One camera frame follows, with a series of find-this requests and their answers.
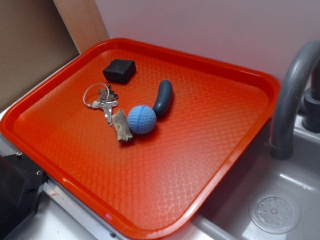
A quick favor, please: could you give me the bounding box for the blue dimpled ball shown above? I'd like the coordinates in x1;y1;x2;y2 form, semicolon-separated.
127;105;157;135

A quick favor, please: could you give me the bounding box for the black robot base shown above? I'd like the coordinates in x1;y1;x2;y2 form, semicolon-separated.
0;154;47;240

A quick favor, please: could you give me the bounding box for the red plastic tray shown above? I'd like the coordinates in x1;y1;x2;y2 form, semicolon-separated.
0;38;280;240

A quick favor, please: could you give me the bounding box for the dark grey oblong capsule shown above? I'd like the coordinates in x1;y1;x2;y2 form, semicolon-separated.
152;79;173;117

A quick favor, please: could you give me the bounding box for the small driftwood piece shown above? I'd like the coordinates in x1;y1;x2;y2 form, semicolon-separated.
112;109;133;143

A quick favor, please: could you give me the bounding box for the silver key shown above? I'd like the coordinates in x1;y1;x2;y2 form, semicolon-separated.
92;100;119;126

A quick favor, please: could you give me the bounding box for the dark bronze key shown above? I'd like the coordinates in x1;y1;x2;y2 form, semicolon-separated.
98;85;119;103

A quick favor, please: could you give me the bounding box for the black rubber block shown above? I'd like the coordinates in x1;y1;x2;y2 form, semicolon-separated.
102;59;137;84

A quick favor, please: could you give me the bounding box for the grey curved faucet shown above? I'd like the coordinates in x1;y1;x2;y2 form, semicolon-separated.
269;40;320;160

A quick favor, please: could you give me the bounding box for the wooden board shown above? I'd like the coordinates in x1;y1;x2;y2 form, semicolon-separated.
53;0;110;54

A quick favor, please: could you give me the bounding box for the grey plastic sink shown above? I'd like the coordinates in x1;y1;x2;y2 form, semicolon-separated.
194;119;320;240

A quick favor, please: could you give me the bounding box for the round sink drain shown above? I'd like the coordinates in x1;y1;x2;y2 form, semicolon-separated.
249;191;301;235

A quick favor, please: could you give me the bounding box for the brown cardboard panel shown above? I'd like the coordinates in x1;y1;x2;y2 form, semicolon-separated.
0;0;79;111

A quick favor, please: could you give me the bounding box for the wire key ring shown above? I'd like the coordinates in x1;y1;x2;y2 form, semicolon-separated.
82;82;112;109

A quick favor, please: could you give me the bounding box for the black faucet handle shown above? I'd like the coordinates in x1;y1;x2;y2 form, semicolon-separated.
302;62;320;133

